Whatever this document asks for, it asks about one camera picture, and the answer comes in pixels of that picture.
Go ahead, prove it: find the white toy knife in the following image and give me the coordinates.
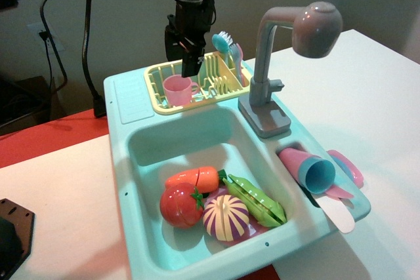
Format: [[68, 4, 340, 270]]
[[311, 194, 355, 233]]

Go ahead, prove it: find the pink toy cup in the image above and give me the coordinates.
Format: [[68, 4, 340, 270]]
[[163, 75, 200, 106]]

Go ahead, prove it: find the pink toy tumbler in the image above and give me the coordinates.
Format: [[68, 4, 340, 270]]
[[278, 148, 317, 185]]

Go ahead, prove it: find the blue dish brush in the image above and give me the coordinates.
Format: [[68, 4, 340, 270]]
[[211, 31, 233, 66]]

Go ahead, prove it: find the orange toy carrot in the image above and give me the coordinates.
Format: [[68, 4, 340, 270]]
[[164, 166, 227, 193]]

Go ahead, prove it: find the black flexible hose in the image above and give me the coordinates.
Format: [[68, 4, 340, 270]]
[[80, 0, 107, 119]]

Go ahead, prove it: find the yellow drying rack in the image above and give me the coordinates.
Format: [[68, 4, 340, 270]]
[[144, 51, 252, 115]]

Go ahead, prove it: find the black power cable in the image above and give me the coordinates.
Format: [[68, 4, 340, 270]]
[[0, 0, 68, 130]]

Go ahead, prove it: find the black mounting plate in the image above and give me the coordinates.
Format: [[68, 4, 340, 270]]
[[1, 198, 35, 279]]

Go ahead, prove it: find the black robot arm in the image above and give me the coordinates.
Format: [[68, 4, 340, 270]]
[[165, 0, 217, 77]]

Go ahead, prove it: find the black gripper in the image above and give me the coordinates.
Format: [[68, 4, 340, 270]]
[[165, 0, 216, 77]]

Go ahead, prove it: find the blue toy plate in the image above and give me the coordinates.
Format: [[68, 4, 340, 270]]
[[331, 155, 354, 182]]

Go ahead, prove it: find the green toy pea pod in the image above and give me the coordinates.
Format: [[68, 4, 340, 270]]
[[222, 174, 287, 228]]

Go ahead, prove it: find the pink toy fork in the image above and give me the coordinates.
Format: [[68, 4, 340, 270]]
[[236, 43, 245, 87]]

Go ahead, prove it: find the pink toy spoon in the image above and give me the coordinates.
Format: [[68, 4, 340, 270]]
[[325, 184, 354, 199]]

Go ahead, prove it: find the teal toy sink unit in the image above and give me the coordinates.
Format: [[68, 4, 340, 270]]
[[103, 51, 372, 280]]

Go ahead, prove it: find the grey toy faucet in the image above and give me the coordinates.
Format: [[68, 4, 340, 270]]
[[238, 1, 343, 138]]

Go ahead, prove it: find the red toy tomato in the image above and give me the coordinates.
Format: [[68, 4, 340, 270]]
[[159, 183, 204, 229]]

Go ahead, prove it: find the white wall outlet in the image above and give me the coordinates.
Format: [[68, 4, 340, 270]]
[[26, 22, 65, 54]]

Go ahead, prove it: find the purple striped toy onion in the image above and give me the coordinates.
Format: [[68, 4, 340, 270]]
[[203, 194, 249, 242]]

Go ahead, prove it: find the blue toy tumbler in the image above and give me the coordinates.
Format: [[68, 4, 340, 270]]
[[297, 157, 335, 194]]

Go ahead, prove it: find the cardboard box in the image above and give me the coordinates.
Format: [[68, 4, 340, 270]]
[[1, 76, 66, 136]]

